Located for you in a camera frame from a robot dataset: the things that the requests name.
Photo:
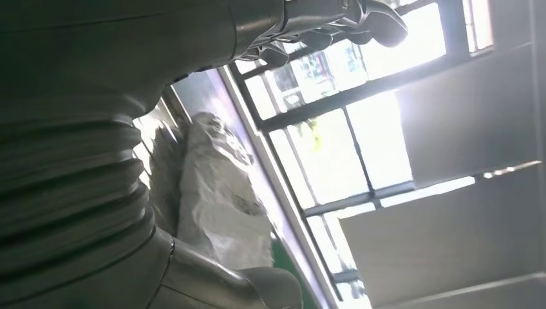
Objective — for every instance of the green conveyor belt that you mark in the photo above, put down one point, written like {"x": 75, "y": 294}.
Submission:
{"x": 292, "y": 277}

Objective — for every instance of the window with dark frame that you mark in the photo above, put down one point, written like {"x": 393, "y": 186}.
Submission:
{"x": 379, "y": 140}

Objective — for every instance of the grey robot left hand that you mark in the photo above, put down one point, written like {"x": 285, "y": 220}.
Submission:
{"x": 106, "y": 51}

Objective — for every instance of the aluminium conveyor side rail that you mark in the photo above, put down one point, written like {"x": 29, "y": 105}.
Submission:
{"x": 279, "y": 192}

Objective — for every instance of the grey plastic mailer package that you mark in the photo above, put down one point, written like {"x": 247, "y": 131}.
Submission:
{"x": 222, "y": 192}

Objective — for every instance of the white roller blind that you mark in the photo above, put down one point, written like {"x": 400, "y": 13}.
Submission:
{"x": 448, "y": 247}
{"x": 465, "y": 119}

